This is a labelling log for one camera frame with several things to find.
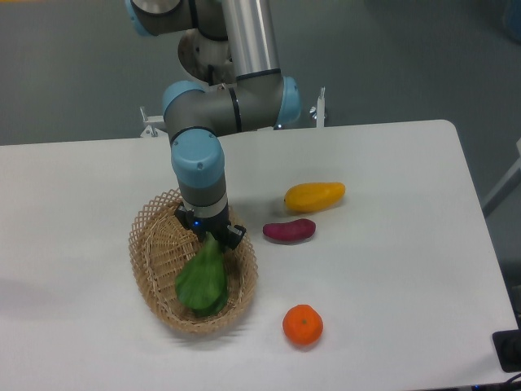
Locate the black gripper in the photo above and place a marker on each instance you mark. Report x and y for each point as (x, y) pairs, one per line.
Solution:
(217, 226)

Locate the green bok choy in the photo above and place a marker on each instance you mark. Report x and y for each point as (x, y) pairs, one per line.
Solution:
(201, 286)

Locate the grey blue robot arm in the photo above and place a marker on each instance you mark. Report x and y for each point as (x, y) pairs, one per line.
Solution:
(195, 118)

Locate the woven wicker basket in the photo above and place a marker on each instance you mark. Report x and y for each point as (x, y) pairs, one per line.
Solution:
(159, 247)

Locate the purple sweet potato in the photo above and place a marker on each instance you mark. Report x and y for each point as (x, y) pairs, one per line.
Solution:
(290, 232)

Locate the yellow mango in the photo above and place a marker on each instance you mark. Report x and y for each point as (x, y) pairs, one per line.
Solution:
(311, 197)

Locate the orange mandarin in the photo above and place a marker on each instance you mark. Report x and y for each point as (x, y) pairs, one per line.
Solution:
(302, 325)

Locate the white table leg at right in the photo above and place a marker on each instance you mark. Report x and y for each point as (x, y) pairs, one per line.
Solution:
(503, 188)

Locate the black device at table edge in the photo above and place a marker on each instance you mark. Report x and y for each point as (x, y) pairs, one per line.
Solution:
(507, 346)

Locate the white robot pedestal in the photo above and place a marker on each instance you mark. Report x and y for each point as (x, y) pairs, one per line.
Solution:
(206, 60)

